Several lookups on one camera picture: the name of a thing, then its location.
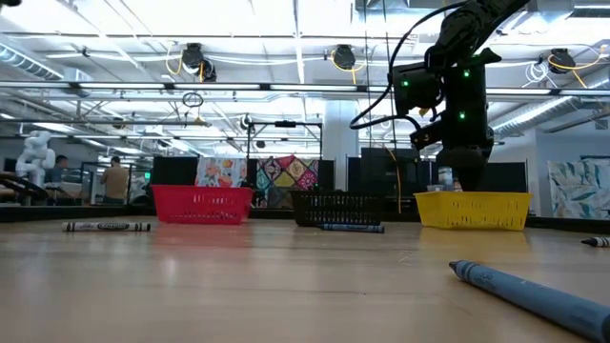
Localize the yellow plastic basket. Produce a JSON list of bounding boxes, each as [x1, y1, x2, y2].
[[413, 191, 534, 232]]

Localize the person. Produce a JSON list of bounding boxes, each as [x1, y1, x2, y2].
[[46, 154, 71, 185], [99, 155, 130, 205]]

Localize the grey ventilation duct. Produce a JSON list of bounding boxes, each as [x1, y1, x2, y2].
[[0, 42, 66, 82], [490, 92, 610, 139]]

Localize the floral cloth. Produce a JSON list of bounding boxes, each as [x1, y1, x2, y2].
[[194, 156, 249, 189]]

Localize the black plastic basket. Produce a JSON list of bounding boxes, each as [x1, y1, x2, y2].
[[289, 190, 385, 228]]

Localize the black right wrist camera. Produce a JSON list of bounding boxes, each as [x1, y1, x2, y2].
[[408, 120, 448, 152]]

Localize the red plastic basket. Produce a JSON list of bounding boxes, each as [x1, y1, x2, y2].
[[151, 184, 254, 226]]

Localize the grey crayon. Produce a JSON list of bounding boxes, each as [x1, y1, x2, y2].
[[61, 221, 152, 233], [579, 235, 610, 249]]

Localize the black stand frame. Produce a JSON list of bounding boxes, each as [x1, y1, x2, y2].
[[246, 120, 324, 158]]

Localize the colourful patchwork quilt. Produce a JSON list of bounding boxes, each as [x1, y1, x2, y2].
[[254, 154, 319, 210]]

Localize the black cabinet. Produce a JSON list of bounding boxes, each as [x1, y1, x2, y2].
[[346, 146, 421, 214]]

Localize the white pillar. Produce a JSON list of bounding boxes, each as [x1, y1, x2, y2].
[[322, 98, 360, 192]]

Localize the thin yellow cable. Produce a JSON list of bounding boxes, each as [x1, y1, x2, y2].
[[384, 146, 403, 214]]

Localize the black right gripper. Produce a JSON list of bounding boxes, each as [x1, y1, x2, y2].
[[437, 111, 496, 192]]

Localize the blue crayon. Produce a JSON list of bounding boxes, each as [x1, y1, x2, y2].
[[447, 259, 610, 343], [317, 222, 386, 234]]

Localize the leaf pattern cloth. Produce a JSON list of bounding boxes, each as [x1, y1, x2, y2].
[[546, 156, 610, 220]]

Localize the black partition panel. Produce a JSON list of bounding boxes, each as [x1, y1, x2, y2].
[[151, 155, 199, 207], [428, 160, 529, 194]]

